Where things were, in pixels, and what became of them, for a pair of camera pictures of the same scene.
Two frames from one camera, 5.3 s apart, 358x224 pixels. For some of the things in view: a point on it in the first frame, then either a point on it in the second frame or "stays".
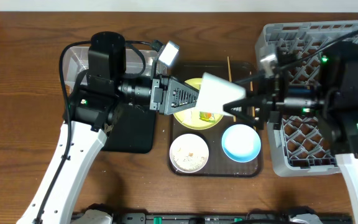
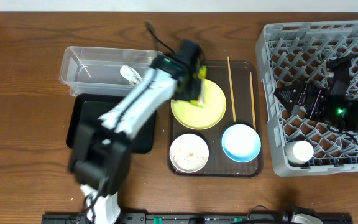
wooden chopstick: [253, 109] stays
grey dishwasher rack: [299, 145] stays
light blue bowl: [241, 143] stays
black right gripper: [272, 104] to [301, 100]
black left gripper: [156, 94] to [192, 90]
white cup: [215, 92] to [298, 153]
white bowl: [189, 153] stays
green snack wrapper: [207, 116] to [201, 74]
